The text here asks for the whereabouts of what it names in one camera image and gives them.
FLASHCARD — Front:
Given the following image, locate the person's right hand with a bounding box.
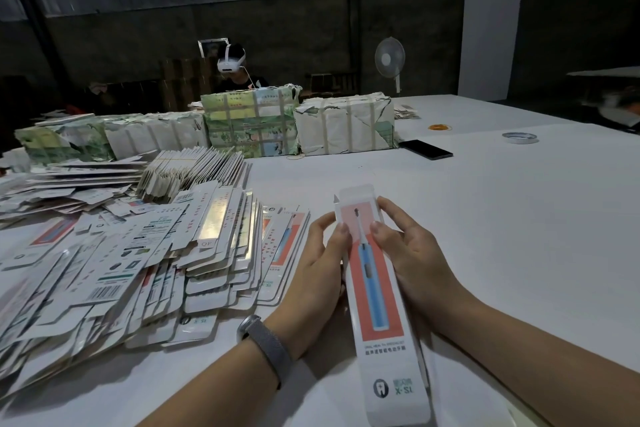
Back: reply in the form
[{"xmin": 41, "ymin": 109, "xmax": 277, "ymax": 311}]
[{"xmin": 370, "ymin": 196, "xmax": 476, "ymax": 333}]

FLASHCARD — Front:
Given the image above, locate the person's left hand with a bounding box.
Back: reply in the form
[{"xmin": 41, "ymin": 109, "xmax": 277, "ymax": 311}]
[{"xmin": 263, "ymin": 211, "xmax": 353, "ymax": 358}]

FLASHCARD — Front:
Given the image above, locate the toothbrush carton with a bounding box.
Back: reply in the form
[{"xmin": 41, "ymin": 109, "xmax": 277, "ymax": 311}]
[{"xmin": 334, "ymin": 183, "xmax": 434, "ymax": 427}]

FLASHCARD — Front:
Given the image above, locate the fanned stack of white cartons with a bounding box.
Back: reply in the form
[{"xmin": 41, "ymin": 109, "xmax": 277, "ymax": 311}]
[{"xmin": 135, "ymin": 146, "xmax": 251, "ymax": 201}]

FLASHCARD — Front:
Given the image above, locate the pile of cartons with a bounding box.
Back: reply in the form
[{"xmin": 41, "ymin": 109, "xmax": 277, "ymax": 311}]
[{"xmin": 0, "ymin": 146, "xmax": 311, "ymax": 400}]

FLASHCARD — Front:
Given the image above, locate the person's right forearm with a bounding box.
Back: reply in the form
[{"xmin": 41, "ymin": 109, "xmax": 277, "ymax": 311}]
[{"xmin": 440, "ymin": 286, "xmax": 640, "ymax": 427}]

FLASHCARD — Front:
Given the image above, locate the grey band wristwatch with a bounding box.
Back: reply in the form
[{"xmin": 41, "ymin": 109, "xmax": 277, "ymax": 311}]
[{"xmin": 237, "ymin": 314, "xmax": 294, "ymax": 388}]

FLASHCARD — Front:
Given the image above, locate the black smartphone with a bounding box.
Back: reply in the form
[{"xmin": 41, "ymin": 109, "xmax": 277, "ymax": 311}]
[{"xmin": 399, "ymin": 139, "xmax": 454, "ymax": 161}]

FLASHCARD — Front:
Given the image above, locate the green printed wrapped bundle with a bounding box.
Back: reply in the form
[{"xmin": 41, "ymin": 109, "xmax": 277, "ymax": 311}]
[{"xmin": 200, "ymin": 84, "xmax": 301, "ymax": 159}]

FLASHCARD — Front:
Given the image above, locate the dark wooden chair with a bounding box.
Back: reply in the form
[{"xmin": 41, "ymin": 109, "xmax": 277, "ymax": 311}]
[{"xmin": 306, "ymin": 71, "xmax": 359, "ymax": 95}]

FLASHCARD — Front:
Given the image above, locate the white standing fan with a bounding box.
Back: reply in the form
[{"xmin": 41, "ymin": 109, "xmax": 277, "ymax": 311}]
[{"xmin": 374, "ymin": 36, "xmax": 407, "ymax": 95}]

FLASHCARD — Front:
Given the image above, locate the white board panel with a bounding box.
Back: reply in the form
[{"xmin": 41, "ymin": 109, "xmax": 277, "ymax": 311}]
[{"xmin": 457, "ymin": 0, "xmax": 523, "ymax": 103}]

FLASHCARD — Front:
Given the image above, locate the row of white wrapped bundles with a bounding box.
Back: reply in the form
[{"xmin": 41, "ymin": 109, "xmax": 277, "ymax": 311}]
[{"xmin": 14, "ymin": 109, "xmax": 209, "ymax": 167}]

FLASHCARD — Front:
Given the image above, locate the cluttered side table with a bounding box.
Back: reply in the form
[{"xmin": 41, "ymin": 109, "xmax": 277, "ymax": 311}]
[{"xmin": 567, "ymin": 65, "xmax": 640, "ymax": 131}]

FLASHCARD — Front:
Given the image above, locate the white strapped wrapped bundle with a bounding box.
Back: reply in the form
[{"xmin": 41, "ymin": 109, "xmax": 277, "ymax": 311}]
[{"xmin": 295, "ymin": 92, "xmax": 397, "ymax": 157}]

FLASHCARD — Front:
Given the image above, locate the white head-mounted camera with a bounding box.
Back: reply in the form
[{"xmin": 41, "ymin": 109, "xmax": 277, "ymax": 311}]
[{"xmin": 198, "ymin": 38, "xmax": 248, "ymax": 75}]

